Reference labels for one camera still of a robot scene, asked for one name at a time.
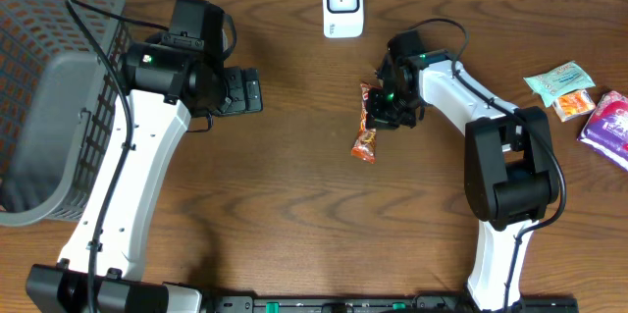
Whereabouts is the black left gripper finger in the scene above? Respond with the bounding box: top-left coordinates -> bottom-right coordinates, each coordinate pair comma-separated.
225,67 -> 245,115
243,68 -> 263,112

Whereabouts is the orange brown candy bar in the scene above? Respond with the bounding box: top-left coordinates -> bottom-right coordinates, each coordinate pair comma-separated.
351,81 -> 377,164

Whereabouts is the teal wet wipes pack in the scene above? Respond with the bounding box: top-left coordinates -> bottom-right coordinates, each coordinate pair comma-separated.
524,61 -> 595,107

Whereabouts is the orange white tissue pack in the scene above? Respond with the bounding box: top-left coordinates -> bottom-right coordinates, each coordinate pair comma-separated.
552,89 -> 596,122

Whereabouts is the purple Carefree pad pack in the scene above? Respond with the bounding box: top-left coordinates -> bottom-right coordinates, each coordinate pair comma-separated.
578,90 -> 627,170

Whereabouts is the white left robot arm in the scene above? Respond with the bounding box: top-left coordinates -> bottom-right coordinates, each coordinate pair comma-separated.
26,0 -> 263,312

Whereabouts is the white barcode scanner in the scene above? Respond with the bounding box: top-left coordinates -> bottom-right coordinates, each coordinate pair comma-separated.
323,0 -> 364,38

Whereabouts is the grey plastic basket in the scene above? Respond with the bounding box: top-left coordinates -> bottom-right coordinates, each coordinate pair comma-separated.
1,0 -> 131,227

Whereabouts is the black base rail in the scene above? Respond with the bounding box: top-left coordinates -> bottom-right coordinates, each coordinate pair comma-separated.
200,294 -> 580,313

